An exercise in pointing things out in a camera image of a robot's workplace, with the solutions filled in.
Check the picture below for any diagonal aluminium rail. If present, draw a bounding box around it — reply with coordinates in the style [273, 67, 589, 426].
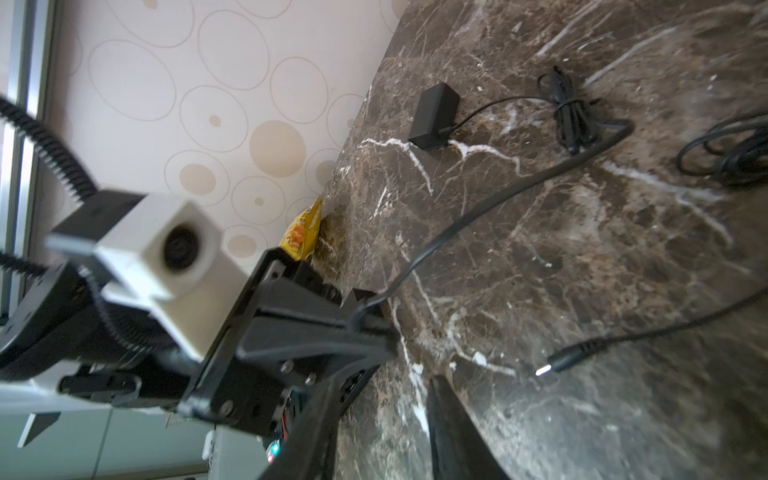
[0, 0, 59, 319]

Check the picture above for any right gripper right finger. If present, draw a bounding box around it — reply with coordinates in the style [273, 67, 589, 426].
[427, 375, 510, 480]

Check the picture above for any black power adapter with cable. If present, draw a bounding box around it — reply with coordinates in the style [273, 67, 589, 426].
[347, 68, 635, 331]

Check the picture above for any far black power adapter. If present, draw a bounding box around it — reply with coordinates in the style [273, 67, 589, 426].
[534, 287, 767, 377]

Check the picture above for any black coiled cable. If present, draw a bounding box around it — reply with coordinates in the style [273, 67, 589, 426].
[675, 111, 768, 188]

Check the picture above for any yellow snack bag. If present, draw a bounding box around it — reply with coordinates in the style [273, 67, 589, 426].
[279, 197, 323, 260]

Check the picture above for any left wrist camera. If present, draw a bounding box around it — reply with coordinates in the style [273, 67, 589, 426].
[46, 190, 247, 361]

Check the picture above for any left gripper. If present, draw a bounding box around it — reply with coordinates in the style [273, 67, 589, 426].
[177, 248, 399, 436]

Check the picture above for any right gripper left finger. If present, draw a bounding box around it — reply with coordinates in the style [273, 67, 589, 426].
[259, 377, 346, 479]

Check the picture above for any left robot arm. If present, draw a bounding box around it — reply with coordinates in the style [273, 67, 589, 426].
[1, 101, 398, 436]

